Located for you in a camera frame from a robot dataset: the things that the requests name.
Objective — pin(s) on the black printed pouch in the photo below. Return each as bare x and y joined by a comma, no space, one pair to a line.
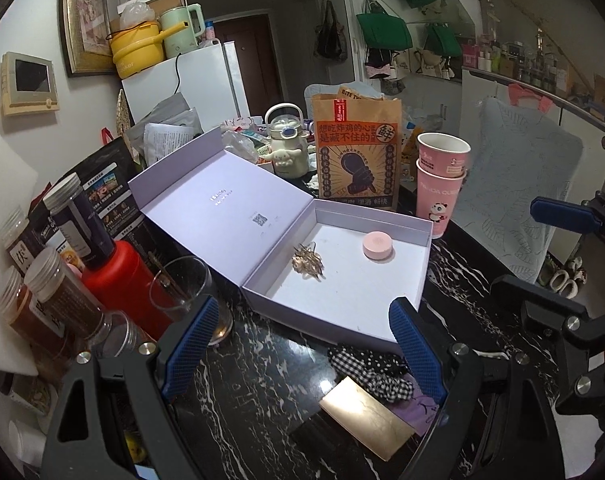
107,175

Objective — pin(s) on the white refrigerator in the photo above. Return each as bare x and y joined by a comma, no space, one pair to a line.
202,80

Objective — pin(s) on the pair of slippers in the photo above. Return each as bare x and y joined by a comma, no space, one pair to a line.
565,280

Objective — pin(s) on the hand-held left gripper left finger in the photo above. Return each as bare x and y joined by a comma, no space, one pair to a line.
192,345

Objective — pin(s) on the clear short jar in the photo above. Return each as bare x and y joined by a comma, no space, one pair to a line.
115,332

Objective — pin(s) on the clear drinking glass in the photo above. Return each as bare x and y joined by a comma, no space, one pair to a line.
182,285

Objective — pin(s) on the yellow cooking pot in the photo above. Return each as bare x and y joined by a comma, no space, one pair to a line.
137,52

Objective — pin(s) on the dark wooden door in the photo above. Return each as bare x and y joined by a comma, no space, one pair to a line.
252,60

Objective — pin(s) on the red canister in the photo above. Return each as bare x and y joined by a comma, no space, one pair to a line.
117,280

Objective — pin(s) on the pink cloth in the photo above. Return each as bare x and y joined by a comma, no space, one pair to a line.
527,95

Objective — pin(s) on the gold cardboard box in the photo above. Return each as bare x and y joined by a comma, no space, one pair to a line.
367,417

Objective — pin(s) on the gold hair clip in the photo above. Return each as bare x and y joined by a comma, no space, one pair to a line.
307,260

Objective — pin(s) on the grey plastic mailer bag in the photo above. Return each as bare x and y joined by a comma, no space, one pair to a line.
170,115

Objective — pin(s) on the black hanging bag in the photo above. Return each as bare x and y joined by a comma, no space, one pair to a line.
332,35

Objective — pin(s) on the brown printed paper bag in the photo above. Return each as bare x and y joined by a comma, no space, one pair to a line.
357,160

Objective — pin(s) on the checkered black-white scrunchie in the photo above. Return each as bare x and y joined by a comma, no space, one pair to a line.
392,387

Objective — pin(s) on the brown spice jar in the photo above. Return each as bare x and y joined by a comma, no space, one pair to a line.
62,295

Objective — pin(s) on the row of bottles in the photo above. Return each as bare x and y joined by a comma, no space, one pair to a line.
522,62

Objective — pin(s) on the dark jar with silver lid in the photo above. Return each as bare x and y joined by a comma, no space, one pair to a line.
77,220

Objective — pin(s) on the lavender gift box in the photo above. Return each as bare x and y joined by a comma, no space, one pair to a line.
222,195

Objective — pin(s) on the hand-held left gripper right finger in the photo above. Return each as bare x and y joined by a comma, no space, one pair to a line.
417,355

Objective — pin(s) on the black polka dot scrunchie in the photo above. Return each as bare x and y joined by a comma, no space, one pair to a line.
380,362

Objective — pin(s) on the purple card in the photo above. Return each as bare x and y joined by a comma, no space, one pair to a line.
422,412

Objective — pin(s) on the wall intercom panel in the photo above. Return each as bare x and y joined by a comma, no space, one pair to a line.
30,82

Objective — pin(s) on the labelled brown jar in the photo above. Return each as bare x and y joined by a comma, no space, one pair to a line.
20,245

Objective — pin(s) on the cream cartoon water bottle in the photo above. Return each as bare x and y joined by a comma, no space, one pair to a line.
285,145

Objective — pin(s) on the white plastic bag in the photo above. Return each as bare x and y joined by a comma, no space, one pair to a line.
136,15

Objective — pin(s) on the reddish spice jar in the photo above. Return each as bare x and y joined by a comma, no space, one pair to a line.
22,320

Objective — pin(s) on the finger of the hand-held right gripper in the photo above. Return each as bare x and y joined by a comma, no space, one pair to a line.
562,215
542,300

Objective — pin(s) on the pale leaf-pattern chair cushion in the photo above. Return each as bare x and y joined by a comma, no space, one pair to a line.
517,175

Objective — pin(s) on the clear plastic bag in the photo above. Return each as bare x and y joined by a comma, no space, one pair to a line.
240,147

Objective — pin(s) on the pink round case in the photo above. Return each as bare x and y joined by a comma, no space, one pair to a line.
377,246

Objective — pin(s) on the framed picture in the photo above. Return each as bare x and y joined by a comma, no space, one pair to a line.
87,20

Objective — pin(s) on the white cabinet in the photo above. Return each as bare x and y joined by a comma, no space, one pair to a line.
592,120

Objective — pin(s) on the pale green electric kettle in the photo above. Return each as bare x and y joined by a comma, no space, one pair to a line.
180,30

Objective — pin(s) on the pink panda paper cup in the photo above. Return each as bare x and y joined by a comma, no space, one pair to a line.
437,205

